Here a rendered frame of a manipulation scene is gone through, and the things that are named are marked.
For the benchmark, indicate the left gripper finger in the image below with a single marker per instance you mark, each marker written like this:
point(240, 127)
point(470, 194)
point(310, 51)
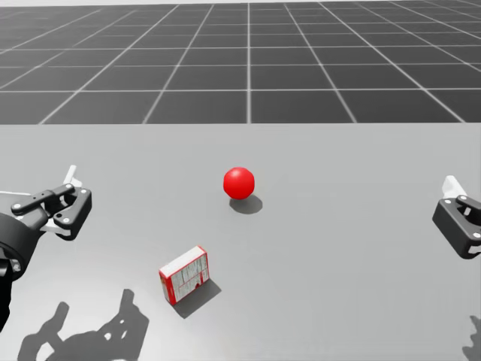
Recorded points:
point(77, 210)

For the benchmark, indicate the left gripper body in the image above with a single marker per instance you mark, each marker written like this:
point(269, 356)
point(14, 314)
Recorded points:
point(17, 240)

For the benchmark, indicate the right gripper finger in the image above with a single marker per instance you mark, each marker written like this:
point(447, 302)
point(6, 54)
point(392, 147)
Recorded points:
point(454, 225)

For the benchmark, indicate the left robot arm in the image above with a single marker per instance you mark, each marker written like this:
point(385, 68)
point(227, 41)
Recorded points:
point(3, 301)

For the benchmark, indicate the red and white carton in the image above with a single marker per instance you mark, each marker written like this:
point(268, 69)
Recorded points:
point(188, 276)

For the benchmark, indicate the red ball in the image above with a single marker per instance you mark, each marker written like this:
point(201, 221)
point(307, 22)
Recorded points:
point(239, 183)

